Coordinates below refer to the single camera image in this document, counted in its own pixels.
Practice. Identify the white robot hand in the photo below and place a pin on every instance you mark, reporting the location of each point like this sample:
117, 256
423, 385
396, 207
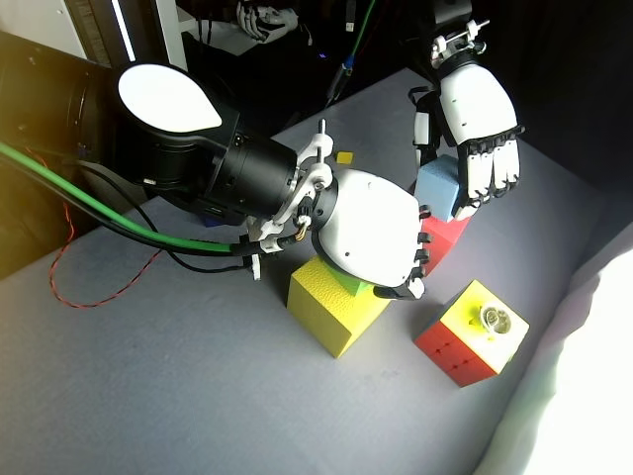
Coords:
475, 104
371, 227

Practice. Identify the green foam block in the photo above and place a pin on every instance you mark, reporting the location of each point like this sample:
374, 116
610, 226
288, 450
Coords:
353, 286

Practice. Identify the blue foam block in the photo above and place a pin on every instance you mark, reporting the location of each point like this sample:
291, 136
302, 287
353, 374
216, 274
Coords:
437, 188

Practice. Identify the large red foam cube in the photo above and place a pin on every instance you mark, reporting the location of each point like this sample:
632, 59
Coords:
442, 237

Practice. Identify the small yellow block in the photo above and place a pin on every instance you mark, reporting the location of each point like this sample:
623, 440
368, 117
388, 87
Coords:
344, 157

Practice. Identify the large yellow foam cube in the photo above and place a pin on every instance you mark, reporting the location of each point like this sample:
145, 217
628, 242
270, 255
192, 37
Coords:
326, 307

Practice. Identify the colourful puzzle cube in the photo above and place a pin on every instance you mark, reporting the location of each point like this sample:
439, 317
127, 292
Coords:
460, 346

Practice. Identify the small white cup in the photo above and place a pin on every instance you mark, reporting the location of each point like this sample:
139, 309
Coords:
494, 320

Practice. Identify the spare white robot hand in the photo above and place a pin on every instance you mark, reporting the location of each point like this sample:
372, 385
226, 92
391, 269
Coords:
262, 20

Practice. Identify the grey table cloth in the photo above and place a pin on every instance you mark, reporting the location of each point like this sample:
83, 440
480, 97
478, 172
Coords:
198, 386

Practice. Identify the white backdrop cloth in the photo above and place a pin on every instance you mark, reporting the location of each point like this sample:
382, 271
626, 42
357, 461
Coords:
583, 371

